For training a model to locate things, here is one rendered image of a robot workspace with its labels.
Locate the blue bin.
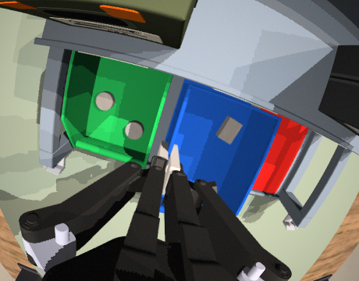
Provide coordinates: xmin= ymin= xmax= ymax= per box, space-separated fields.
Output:
xmin=166 ymin=83 xmax=282 ymax=215

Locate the beige round disc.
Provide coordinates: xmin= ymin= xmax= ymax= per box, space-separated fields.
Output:
xmin=96 ymin=91 xmax=115 ymax=111
xmin=125 ymin=120 xmax=144 ymax=140

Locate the olive green case with orange latches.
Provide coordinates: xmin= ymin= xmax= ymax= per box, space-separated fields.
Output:
xmin=0 ymin=0 xmax=198 ymax=49

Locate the green bin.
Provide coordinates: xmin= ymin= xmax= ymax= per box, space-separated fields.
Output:
xmin=61 ymin=51 xmax=173 ymax=169

